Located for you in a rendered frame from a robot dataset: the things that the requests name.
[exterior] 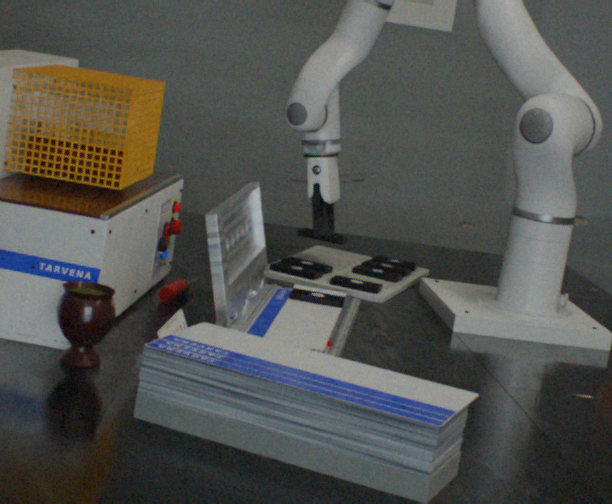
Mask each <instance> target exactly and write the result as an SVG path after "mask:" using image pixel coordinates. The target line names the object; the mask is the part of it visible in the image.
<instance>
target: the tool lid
mask: <svg viewBox="0 0 612 504"><path fill-rule="evenodd" d="M205 223H206V233H207V242H209V252H210V262H211V272H212V282H213V292H214V301H215V311H216V321H217V325H218V324H228V323H229V321H230V317H232V316H234V315H235V318H234V319H233V320H235V319H236V318H237V317H238V316H240V315H241V313H242V312H243V310H244V308H243V304H244V302H245V301H246V300H247V299H248V294H252V292H253V295H252V296H251V297H255V296H256V294H257V293H258V292H259V289H260V288H261V286H260V282H261V281H262V280H263V279H264V274H267V273H268V268H267V257H266V247H265V236H264V226H263V216H262V205H261V194H260V184H259V182H252V183H249V184H247V185H246V186H245V187H243V188H242V189H241V190H238V191H237V192H236V193H234V194H233V195H231V197H230V198H229V199H227V200H226V201H225V202H222V203H221V204H220V205H218V206H217V207H215V208H214V209H213V210H211V211H210V213H209V214H206V215H205Z"/></svg>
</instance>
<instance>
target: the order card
mask: <svg viewBox="0 0 612 504"><path fill-rule="evenodd" d="M186 328H187V325H186V321H185V318H184V314H183V311H182V309H181V310H179V311H178V312H177V313H175V314H174V315H173V316H172V317H171V318H170V319H169V320H168V321H167V322H166V324H165V325H164V326H163V327H162V328H161V329H159V330H158V331H157V334H158V338H161V337H163V336H166V335H168V334H171V333H174V332H178V331H181V330H183V329H186Z"/></svg>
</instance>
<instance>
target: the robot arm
mask: <svg viewBox="0 0 612 504"><path fill-rule="evenodd" d="M394 1H395V0H347V1H346V3H345V5H344V7H343V10H342V12H341V14H340V17H339V20H338V22H337V24H336V27H335V29H334V31H333V33H331V36H330V37H329V38H328V40H327V41H326V42H325V43H323V44H322V45H321V46H320V47H319V48H318V49H317V50H315V52H314V53H313V54H312V55H311V57H310V58H309V59H308V60H307V62H306V63H305V65H304V66H303V69H302V71H301V72H299V74H298V76H297V78H296V80H295V82H294V86H293V88H292V90H291V92H290V95H289V97H288V100H287V104H286V108H284V119H286V122H287V124H288V125H289V127H291V128H292V129H294V130H296V131H301V148H302V153H306V154H305V155H304V157H306V158H308V167H307V168H308V171H307V179H308V200H309V202H310V203H311V204H312V222H313V236H314V237H327V236H328V233H335V215H334V202H336V201H338V200H339V199H340V189H339V175H338V164H337V158H336V156H339V153H336V152H338V151H341V141H340V111H339V82H340V81H341V79H342V78H343V77H344V76H345V75H346V74H348V73H349V72H350V71H351V70H353V69H354V68H355V66H357V65H358V64H360V63H361V62H362V61H364V60H365V59H366V58H367V57H368V55H369V54H370V52H371V49H372V47H373V45H374V43H375V41H376V39H377V37H378V35H380V32H381V30H382V28H383V25H384V23H385V21H386V19H387V17H388V14H389V12H390V10H391V8H392V5H393V4H394ZM472 3H473V10H474V21H475V25H476V28H478V31H479V33H480V35H481V37H482V39H483V41H484V43H485V45H486V48H487V49H488V51H489V53H490V55H491V56H493V58H494V60H495V61H496V64H497V65H498V67H499V68H500V70H501V71H502V73H503V74H504V75H505V77H506V78H507V79H509V81H510V83H511V84H512V85H513V86H514V88H515V89H516V90H517V91H518V93H519V94H520V95H521V97H522V99H523V100H525V101H526V103H525V104H523V105H522V106H521V108H520V109H519V111H518V112H517V115H516V118H515V120H514V124H513V127H512V134H511V153H512V160H513V167H514V172H515V177H516V191H515V197H514V202H513V208H512V214H511V220H510V225H509V231H508V236H507V241H506V248H505V253H503V258H502V265H501V270H500V276H499V281H498V287H497V293H486V294H481V295H479V296H478V297H477V303H478V304H479V305H480V306H481V308H483V309H485V310H487V311H491V312H493V313H496V314H499V315H503V316H507V317H511V318H515V319H520V320H526V321H532V322H540V323H552V325H557V324H562V323H569V322H571V321H572V320H574V313H572V312H571V311H569V310H567V309H565V307H566V305H567V301H568V295H567V294H565V296H564V295H561V293H560V290H561V285H562V280H563V274H564V269H565V264H566V258H567V253H568V248H569V242H570V237H571V232H573V226H574V220H575V215H576V209H577V202H578V197H577V190H576V186H575V182H574V178H572V170H571V160H572V157H577V156H581V155H583V154H585V153H587V152H589V151H590V150H592V149H593V148H594V147H595V146H596V145H597V142H598V141H599V139H600V136H601V132H602V121H601V117H600V114H599V112H598V109H597V107H596V105H595V104H594V102H592V101H591V99H590V98H589V97H588V95H587V94H586V92H585V91H584V89H583V88H582V87H581V86H580V84H579V83H578V82H576V81H575V80H574V79H573V76H572V75H571V74H570V73H569V72H568V71H567V69H566V68H565V67H564V66H563V65H562V64H561V62H559V61H558V59H557V58H556V57H555V56H554V54H553V53H552V52H551V50H550V49H549V48H548V46H547V45H546V42H545V41H543V39H542V38H541V36H540V35H539V33H538V31H537V29H536V26H535V25H534V23H533V21H532V19H531V17H530V16H529V14H527V12H526V10H525V7H524V5H523V3H522V1H521V0H472ZM319 202H320V203H319Z"/></svg>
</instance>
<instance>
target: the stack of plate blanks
mask: <svg viewBox="0 0 612 504"><path fill-rule="evenodd" d="M142 354H144V359H142V364H141V368H140V371H139V380H140V382H139V385H138V392H137V395H136V402H135V410H134V417H136V418H139V419H143V420H147V422H150V423H153V424H157V425H161V426H165V427H168V428H171V429H176V430H179V431H182V432H186V433H189V434H193V435H197V437H200V438H203V439H208V440H211V441H215V442H218V443H222V444H226V445H229V446H232V447H236V448H240V449H243V450H247V451H250V453H255V454H258V455H261V456H265V457H268V458H272V459H276V460H279V461H282V462H287V463H290V464H294V465H297V466H301V467H305V469H308V470H311V471H315V472H319V473H322V474H326V475H329V476H334V477H337V478H340V479H344V480H347V481H351V482H355V483H358V484H361V485H366V487H369V488H372V489H376V490H379V491H384V492H387V493H390V494H394V495H398V496H401V497H405V498H408V499H411V500H416V501H419V502H423V503H427V502H429V501H430V500H431V499H432V498H433V497H434V496H435V495H436V494H437V493H438V492H439V491H441V490H442V489H443V487H445V486H446V485H447V484H448V483H449V482H450V481H451V480H452V479H453V478H454V477H455V476H456V475H457V470H458V464H459V459H461V453H462V451H460V449H461V444H462V443H463V437H462V436H463V430H464V427H465V424H466V420H467V415H468V413H467V410H468V406H469V405H470V403H469V405H468V406H467V407H465V408H464V409H463V410H462V411H460V412H459V413H457V414H456V415H454V416H453V417H452V418H451V419H449V421H448V422H439V421H436V419H432V418H428V417H424V416H420V415H416V414H413V413H408V412H404V411H401V410H397V409H393V408H389V407H385V406H382V405H377V404H373V403H370V401H366V400H361V399H358V398H354V397H350V396H346V395H342V394H338V393H335V392H330V391H326V390H323V389H319V388H314V387H311V386H307V384H303V383H299V382H295V381H291V380H288V379H283V378H279V377H276V376H272V375H267V374H264V373H260V372H256V371H252V369H248V368H244V367H241V366H236V365H232V364H229V363H225V362H220V361H217V360H213V359H209V358H205V357H201V356H197V355H194V353H189V352H185V351H182V350H178V349H174V348H170V347H166V346H163V345H158V344H154V343H153V342H151V343H148V344H146V345H145V347H144V353H142Z"/></svg>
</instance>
